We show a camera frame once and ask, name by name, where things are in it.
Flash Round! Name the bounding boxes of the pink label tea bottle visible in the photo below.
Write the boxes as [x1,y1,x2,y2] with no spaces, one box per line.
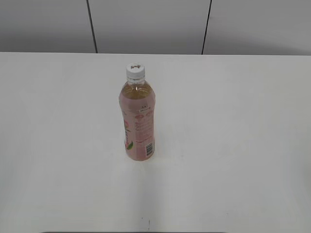
[119,79,156,161]

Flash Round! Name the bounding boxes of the white bottle cap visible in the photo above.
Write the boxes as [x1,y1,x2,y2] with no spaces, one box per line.
[126,63,145,80]

